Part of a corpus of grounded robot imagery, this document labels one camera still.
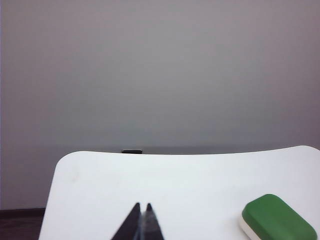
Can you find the green and white foam mahjong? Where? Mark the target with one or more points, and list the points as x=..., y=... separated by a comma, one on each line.
x=275, y=220

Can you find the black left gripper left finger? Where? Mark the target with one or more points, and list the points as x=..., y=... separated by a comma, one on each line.
x=128, y=226

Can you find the small black flat object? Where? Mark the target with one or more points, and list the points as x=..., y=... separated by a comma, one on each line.
x=132, y=151

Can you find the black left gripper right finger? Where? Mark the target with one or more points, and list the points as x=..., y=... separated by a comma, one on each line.
x=152, y=225

